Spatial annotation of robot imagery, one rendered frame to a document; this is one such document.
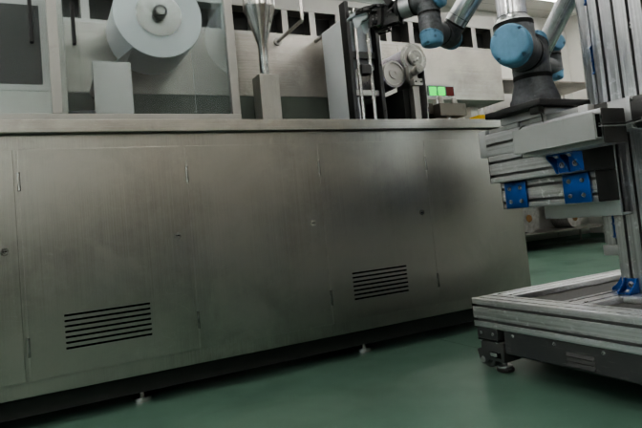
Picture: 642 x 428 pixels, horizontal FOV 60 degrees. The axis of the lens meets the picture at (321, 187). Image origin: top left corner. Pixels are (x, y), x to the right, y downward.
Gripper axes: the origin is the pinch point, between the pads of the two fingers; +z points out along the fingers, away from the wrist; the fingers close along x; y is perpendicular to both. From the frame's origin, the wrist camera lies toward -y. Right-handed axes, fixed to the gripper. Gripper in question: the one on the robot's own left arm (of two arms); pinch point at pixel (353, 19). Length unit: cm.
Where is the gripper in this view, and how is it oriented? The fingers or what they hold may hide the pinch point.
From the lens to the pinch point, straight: 210.2
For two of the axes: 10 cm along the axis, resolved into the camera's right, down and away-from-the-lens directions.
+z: -7.9, 1.1, 6.0
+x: 6.1, 1.3, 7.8
